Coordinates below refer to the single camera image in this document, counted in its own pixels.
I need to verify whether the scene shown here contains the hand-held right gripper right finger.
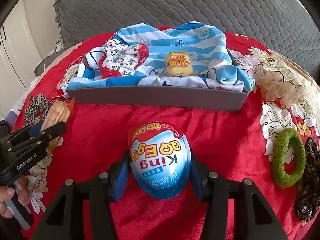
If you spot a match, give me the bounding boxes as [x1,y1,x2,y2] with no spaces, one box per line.
[189,150,288,240]

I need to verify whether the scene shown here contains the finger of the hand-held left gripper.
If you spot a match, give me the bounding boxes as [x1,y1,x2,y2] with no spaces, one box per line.
[7,121,67,156]
[6,124,43,143]

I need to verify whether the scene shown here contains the cream sheer scrunchie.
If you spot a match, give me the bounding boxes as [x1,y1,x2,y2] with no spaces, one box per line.
[252,65,307,108]

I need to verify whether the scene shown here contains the gray storage box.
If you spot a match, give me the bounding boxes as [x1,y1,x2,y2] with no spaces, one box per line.
[65,49,251,112]

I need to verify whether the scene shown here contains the red floral blanket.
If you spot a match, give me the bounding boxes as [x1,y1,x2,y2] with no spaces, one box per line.
[10,26,320,240]

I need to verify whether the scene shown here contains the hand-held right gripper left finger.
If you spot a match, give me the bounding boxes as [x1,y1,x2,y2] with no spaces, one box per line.
[31,150,133,240]

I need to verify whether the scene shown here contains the green fuzzy hair tie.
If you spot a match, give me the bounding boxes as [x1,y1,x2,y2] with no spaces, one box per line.
[272,128,306,188]

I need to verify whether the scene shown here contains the blue white toy egg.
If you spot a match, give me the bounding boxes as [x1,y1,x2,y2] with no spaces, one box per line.
[128,122,192,200]

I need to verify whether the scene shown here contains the black white leopard scrunchie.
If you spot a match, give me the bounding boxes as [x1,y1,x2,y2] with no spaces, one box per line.
[24,94,52,127]

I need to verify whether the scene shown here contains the dark leopard print scrunchie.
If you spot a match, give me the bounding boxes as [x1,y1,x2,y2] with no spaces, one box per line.
[295,137,320,222]

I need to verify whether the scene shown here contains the blue striped cartoon cloth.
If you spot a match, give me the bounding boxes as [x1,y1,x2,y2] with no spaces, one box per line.
[66,21,255,97]

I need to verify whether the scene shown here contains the orange snack packet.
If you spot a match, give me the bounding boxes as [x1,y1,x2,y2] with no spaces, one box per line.
[40,98,75,153]

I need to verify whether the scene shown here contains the yellow snack packet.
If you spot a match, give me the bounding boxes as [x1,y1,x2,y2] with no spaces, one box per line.
[165,51,194,77]

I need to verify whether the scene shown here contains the gray padded bed edge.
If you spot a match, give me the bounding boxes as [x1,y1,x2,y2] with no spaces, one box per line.
[34,54,64,77]

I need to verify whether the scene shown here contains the red cherry print scrunchie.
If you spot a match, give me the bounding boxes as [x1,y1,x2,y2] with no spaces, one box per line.
[99,43,150,78]

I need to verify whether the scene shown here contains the person's left hand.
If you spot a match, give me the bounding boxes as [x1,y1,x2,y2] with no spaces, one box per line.
[0,175,32,219]

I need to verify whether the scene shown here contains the gray quilted cover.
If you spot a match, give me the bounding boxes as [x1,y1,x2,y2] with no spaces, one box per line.
[53,0,320,63]

